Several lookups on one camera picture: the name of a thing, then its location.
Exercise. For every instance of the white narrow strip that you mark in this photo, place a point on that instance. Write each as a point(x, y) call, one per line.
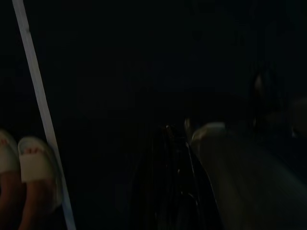
point(40, 103)

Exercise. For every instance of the white slipper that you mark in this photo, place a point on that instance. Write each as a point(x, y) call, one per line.
point(33, 167)
point(7, 160)

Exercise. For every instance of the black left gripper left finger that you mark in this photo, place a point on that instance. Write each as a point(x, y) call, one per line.
point(156, 182)

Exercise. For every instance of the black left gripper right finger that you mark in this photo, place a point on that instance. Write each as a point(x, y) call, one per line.
point(187, 187)

